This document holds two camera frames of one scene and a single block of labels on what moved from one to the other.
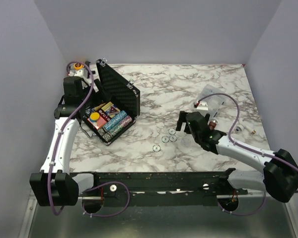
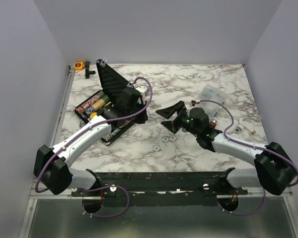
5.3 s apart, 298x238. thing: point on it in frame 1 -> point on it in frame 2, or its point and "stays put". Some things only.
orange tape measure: (78, 66) stays put
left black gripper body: (94, 98) -> (138, 118)
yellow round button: (94, 116) stays put
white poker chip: (156, 148) stays put
